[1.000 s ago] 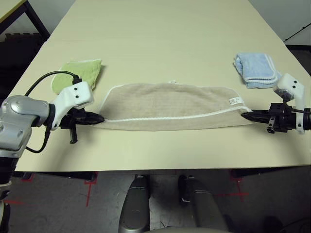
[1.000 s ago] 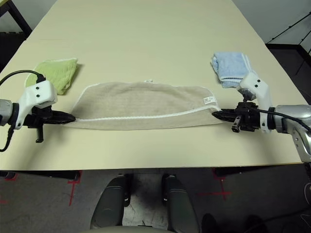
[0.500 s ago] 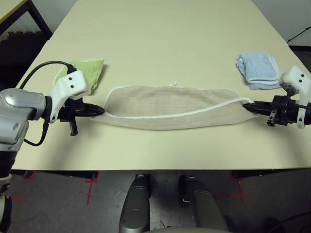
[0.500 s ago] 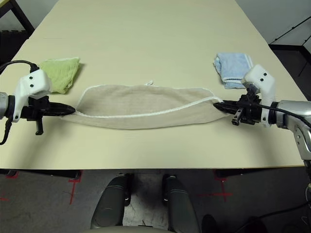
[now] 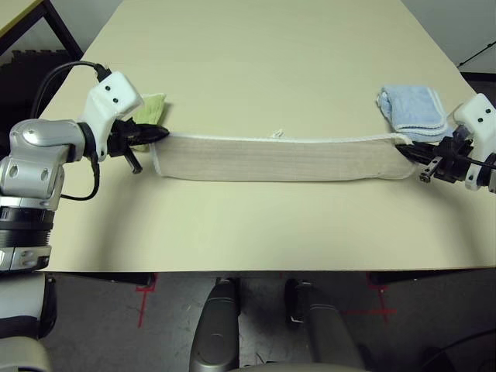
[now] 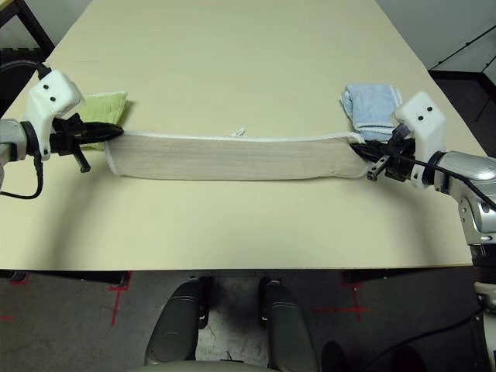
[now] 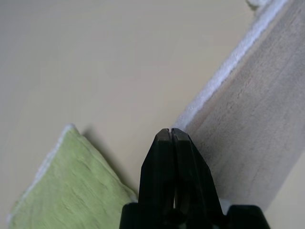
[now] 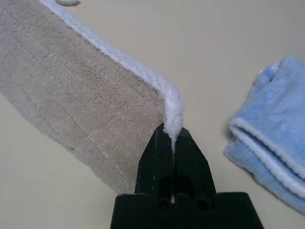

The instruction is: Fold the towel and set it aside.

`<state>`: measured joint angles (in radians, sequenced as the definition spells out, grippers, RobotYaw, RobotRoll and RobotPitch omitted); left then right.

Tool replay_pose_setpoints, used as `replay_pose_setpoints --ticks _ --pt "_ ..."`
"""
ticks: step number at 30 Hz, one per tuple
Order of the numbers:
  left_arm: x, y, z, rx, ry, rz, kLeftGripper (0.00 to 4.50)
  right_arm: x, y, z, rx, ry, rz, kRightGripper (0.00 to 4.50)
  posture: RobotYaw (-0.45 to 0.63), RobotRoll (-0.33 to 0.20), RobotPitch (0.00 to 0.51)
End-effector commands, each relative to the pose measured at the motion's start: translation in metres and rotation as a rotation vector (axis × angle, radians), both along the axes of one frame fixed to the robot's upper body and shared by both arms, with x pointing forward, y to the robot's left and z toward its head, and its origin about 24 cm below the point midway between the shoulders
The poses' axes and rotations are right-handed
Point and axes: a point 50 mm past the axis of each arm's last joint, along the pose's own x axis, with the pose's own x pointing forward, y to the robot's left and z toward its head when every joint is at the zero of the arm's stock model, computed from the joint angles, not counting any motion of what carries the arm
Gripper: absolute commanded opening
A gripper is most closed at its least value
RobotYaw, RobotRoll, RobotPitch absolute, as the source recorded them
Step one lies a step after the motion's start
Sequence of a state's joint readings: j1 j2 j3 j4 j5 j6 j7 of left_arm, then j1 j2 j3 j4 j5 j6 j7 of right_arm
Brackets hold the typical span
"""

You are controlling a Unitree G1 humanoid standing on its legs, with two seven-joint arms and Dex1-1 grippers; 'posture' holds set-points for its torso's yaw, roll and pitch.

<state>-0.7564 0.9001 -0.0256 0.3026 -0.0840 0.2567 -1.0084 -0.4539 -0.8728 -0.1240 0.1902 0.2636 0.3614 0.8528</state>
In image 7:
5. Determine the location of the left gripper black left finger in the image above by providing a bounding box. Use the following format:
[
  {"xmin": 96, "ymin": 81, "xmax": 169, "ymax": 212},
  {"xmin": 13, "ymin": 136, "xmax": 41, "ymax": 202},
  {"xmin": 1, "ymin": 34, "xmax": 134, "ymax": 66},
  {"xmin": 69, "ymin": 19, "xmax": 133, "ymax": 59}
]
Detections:
[{"xmin": 138, "ymin": 128, "xmax": 177, "ymax": 215}]

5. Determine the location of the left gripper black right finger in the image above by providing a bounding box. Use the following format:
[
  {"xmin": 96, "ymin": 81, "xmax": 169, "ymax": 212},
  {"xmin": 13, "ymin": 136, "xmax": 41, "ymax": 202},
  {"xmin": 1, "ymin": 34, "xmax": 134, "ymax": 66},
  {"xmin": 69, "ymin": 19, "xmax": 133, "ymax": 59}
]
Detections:
[{"xmin": 171, "ymin": 128, "xmax": 224, "ymax": 215}]

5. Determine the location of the folded green towel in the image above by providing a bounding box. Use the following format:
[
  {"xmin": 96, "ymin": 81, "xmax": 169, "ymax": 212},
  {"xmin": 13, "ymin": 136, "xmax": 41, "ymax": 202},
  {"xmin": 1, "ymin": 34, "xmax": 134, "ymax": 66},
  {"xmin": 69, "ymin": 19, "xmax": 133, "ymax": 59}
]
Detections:
[{"xmin": 7, "ymin": 123, "xmax": 139, "ymax": 229}]

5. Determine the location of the beige towel with white trim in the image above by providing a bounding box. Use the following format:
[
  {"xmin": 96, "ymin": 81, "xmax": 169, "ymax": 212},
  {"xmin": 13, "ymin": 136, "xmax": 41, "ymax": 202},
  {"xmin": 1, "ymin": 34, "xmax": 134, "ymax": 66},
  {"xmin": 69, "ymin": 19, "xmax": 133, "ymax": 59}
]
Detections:
[{"xmin": 171, "ymin": 0, "xmax": 305, "ymax": 210}]

